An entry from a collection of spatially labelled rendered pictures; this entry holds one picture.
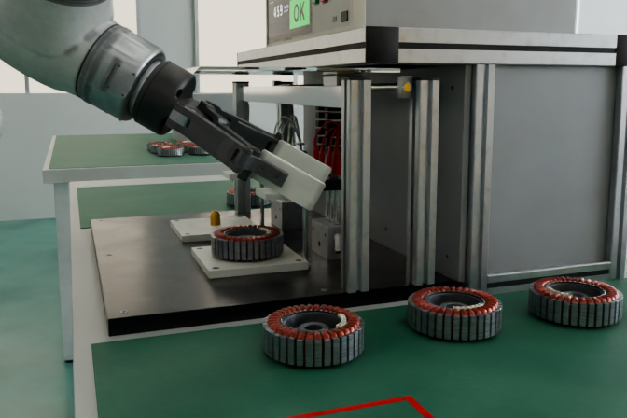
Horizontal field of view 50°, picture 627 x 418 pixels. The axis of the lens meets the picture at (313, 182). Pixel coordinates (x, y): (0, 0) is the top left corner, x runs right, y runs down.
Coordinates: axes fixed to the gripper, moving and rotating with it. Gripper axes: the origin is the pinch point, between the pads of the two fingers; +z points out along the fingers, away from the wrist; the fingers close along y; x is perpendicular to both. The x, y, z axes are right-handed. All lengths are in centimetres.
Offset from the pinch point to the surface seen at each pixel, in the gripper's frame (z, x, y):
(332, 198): 4.1, -6.1, -35.5
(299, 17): -16, 17, -46
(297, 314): 5.9, -14.6, -2.6
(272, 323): 3.7, -15.3, 1.6
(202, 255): -9.3, -23.0, -29.0
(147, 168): -56, -53, -174
